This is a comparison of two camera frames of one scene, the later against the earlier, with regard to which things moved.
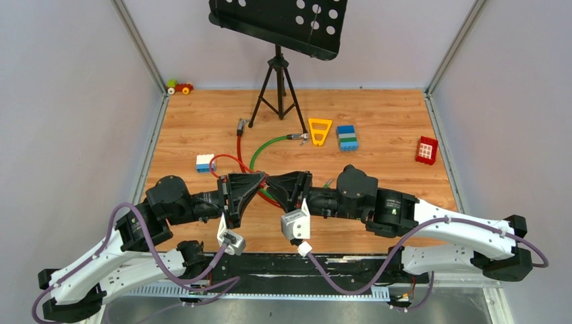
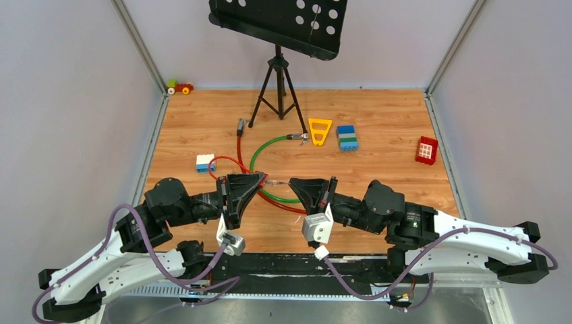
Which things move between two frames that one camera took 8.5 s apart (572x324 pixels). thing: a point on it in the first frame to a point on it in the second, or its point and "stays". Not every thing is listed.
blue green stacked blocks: [348, 138] stays
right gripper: [289, 189] to [314, 193]
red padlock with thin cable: [264, 177] stays
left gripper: [243, 185] stays
